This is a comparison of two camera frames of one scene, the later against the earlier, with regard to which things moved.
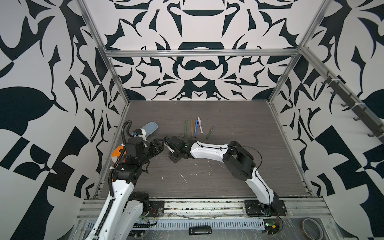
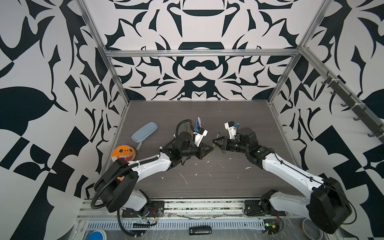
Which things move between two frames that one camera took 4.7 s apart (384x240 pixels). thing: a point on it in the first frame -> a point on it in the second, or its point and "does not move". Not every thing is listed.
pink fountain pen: [200, 124] does not move
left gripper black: [155, 148] -> [200, 150]
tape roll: [312, 229] does not move
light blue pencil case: [150, 128] does not move
